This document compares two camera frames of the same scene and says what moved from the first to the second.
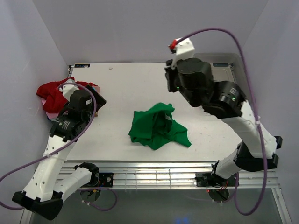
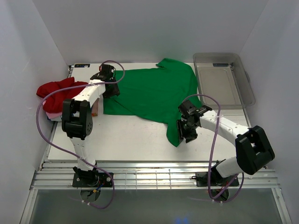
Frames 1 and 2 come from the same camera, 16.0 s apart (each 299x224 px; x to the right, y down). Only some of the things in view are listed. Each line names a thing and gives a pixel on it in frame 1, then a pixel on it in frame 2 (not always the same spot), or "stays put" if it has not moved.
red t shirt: [53, 101] stays put
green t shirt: [154, 128] → [155, 93]
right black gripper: [169, 76] → [184, 132]
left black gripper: [98, 99] → [112, 89]
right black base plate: [209, 179] stays put
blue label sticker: [81, 65] stays put
